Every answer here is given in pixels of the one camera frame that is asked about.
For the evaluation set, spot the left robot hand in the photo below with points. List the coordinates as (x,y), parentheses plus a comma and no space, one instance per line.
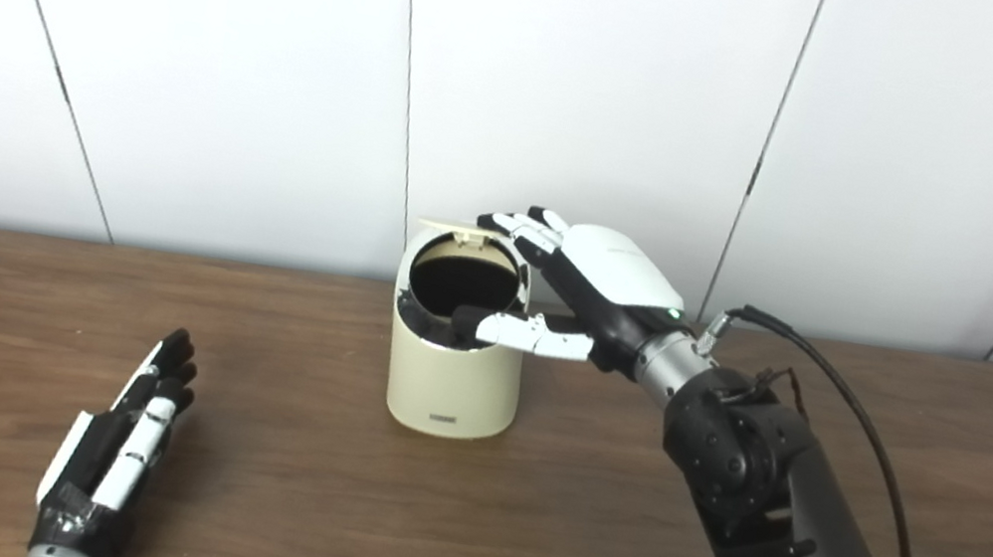
(96,474)

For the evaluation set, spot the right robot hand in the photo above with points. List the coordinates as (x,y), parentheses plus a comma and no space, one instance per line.
(617,279)

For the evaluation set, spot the cream round bin lid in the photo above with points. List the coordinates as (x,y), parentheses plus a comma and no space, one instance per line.
(464,234)

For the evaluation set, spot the cream-colored bin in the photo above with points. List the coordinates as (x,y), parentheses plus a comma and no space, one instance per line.
(451,382)

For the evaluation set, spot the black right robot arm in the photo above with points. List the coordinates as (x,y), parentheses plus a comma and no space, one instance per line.
(778,527)

